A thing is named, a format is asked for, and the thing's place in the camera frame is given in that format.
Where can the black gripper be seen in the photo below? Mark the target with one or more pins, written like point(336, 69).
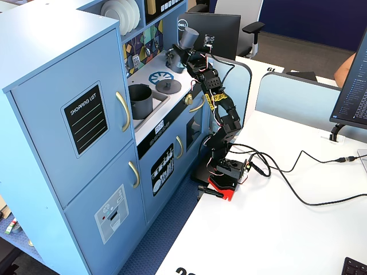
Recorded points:
point(182, 55)

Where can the gray salt shaker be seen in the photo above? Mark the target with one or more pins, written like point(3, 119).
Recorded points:
point(189, 37)

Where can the person forearm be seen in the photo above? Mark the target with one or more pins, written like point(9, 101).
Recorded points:
point(344, 71)

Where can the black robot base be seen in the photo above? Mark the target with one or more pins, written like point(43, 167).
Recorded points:
point(229, 169)

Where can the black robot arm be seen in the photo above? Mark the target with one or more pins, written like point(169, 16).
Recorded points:
point(229, 120)

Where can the steel serving spoon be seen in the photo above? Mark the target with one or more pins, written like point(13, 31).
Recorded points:
point(156, 44)

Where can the gray pot lid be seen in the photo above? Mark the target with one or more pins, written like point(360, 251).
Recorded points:
point(168, 86)

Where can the steel ladle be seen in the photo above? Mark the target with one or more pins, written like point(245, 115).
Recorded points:
point(147, 51)

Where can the black Dell monitor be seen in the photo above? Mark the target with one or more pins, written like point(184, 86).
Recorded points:
point(223, 31)

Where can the gold stove knob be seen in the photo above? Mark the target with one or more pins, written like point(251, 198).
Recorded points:
point(188, 99)

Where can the black microwave door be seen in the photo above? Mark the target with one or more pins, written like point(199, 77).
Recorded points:
point(166, 8)

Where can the steel slotted spatula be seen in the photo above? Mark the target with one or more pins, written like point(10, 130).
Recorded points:
point(136, 61)

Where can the gray toy sink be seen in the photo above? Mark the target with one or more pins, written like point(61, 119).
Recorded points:
point(159, 98)

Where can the light desk divider panel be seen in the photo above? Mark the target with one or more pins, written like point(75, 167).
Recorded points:
point(241, 86)
point(286, 97)

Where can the white toy plate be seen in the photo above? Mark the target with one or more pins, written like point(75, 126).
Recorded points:
point(130, 15)
point(137, 13)
point(113, 14)

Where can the black stove control panel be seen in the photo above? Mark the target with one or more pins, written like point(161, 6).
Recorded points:
point(176, 116)

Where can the gray pot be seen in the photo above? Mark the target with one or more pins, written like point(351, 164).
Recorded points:
point(142, 103)

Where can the white black office chair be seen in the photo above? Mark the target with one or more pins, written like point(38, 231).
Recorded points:
point(243, 11)

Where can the blue oven door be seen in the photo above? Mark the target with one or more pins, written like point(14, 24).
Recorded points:
point(192, 131)

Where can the flat black desk object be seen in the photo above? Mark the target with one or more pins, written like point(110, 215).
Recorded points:
point(304, 76)

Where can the black shopping list board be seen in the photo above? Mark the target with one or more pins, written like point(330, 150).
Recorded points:
point(86, 120)

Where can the motor controller board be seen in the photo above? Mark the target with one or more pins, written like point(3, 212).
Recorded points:
point(248, 166)

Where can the black table clamp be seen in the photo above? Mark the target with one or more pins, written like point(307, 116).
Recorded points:
point(210, 191)

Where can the blue toy kitchen unit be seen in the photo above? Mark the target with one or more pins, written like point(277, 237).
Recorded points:
point(43, 28)

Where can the blue dishwasher door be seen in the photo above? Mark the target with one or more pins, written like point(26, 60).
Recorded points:
point(149, 200)

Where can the blue fridge door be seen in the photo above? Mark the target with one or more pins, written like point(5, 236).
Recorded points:
point(43, 114)

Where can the black monitor stand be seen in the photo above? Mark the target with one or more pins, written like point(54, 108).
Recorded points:
point(335, 133)

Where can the black monitor showing code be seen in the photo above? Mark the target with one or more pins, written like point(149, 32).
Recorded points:
point(355, 94)

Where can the gray water dispenser panel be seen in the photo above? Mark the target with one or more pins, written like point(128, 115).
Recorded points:
point(111, 215)

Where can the blue freezer door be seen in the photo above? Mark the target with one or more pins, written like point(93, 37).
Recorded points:
point(86, 200)

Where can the gray laptop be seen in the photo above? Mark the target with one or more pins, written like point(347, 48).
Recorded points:
point(363, 160)

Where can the green white small box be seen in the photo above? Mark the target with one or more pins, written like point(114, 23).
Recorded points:
point(11, 226)

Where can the black keyboard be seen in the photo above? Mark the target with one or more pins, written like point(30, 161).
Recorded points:
point(355, 267)

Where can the red base plate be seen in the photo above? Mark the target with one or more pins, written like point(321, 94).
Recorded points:
point(226, 192)

